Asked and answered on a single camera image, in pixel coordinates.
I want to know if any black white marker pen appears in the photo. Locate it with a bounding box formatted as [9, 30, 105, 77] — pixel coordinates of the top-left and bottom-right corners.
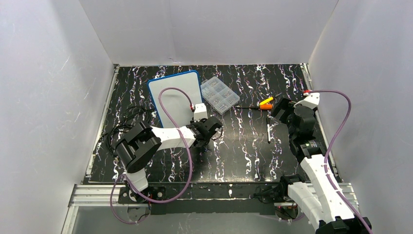
[266, 117, 271, 144]

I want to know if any blue framed whiteboard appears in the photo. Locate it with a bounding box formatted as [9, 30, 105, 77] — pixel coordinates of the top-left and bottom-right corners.
[148, 71, 202, 128]

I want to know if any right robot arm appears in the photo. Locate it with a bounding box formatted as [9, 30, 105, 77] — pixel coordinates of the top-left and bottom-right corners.
[270, 96, 372, 234]

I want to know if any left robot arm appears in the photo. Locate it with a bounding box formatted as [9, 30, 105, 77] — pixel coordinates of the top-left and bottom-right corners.
[114, 117, 223, 192]

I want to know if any clear plastic screw box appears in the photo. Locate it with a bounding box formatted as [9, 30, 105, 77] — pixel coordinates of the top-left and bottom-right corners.
[200, 77, 240, 115]

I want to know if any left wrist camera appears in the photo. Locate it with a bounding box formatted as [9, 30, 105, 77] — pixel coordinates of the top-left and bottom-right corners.
[193, 103, 208, 122]

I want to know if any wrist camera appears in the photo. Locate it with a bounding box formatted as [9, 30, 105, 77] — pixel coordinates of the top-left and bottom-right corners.
[294, 90, 320, 109]
[193, 103, 208, 122]

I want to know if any yellow handled screwdriver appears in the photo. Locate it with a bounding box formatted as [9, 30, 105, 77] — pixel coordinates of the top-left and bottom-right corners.
[259, 93, 281, 105]

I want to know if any orange handled screwdriver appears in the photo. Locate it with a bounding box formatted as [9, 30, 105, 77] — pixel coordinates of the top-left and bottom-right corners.
[235, 104, 273, 110]

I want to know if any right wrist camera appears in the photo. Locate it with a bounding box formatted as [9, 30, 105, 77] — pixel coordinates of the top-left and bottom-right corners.
[294, 90, 320, 109]

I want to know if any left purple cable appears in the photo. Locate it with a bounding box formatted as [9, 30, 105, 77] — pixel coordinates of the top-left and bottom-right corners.
[110, 87, 195, 225]

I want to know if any black coiled cable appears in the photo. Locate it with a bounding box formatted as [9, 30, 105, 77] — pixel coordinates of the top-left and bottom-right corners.
[102, 106, 157, 159]

